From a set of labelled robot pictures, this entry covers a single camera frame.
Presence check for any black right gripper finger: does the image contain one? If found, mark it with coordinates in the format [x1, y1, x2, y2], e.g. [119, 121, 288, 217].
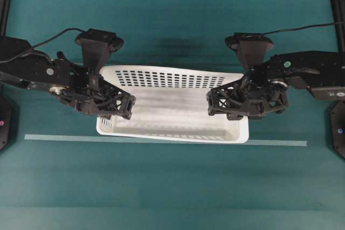
[206, 80, 244, 116]

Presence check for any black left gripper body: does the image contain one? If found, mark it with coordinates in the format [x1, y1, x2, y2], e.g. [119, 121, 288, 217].
[55, 62, 113, 116]

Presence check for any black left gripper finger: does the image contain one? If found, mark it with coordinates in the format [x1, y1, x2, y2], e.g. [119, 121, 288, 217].
[106, 84, 136, 120]

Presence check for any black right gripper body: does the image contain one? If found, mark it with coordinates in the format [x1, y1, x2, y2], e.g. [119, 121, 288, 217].
[242, 62, 288, 120]

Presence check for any white plastic lattice basket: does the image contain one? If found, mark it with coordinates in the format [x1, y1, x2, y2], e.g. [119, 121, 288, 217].
[96, 65, 249, 144]

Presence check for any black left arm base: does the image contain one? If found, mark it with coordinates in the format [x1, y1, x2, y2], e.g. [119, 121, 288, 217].
[1, 83, 20, 152]

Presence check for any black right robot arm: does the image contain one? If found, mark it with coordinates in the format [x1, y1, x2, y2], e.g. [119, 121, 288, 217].
[206, 51, 344, 121]

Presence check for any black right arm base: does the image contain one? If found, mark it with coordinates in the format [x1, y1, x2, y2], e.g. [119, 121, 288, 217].
[326, 100, 344, 161]

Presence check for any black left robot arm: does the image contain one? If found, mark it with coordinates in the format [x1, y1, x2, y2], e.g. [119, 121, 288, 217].
[1, 33, 136, 120]

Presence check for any light tape strip on table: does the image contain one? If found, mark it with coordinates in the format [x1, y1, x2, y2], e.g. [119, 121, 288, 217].
[24, 134, 307, 147]

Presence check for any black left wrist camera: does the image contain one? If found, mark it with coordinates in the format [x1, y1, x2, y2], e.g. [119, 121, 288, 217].
[75, 29, 124, 74]

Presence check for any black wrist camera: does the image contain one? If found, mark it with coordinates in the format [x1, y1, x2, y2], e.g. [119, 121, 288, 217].
[224, 32, 275, 71]
[75, 29, 124, 74]

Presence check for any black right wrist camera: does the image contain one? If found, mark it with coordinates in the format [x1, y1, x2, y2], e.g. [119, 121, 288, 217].
[224, 32, 275, 71]

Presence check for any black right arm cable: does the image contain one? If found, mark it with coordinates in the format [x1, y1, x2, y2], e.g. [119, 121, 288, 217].
[258, 21, 345, 37]

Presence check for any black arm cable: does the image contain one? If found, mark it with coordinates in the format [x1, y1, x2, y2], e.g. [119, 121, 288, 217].
[0, 27, 89, 65]
[258, 21, 345, 37]

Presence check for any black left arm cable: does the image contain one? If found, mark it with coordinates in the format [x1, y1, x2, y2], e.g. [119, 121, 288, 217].
[0, 27, 89, 65]

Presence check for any black right frame post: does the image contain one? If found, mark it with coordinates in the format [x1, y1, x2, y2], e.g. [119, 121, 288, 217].
[330, 0, 344, 52]

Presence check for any black frame post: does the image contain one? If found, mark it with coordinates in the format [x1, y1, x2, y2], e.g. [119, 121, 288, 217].
[330, 0, 344, 52]
[0, 0, 11, 36]

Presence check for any black left frame post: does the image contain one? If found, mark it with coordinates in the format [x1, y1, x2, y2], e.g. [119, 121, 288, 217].
[0, 0, 11, 36]

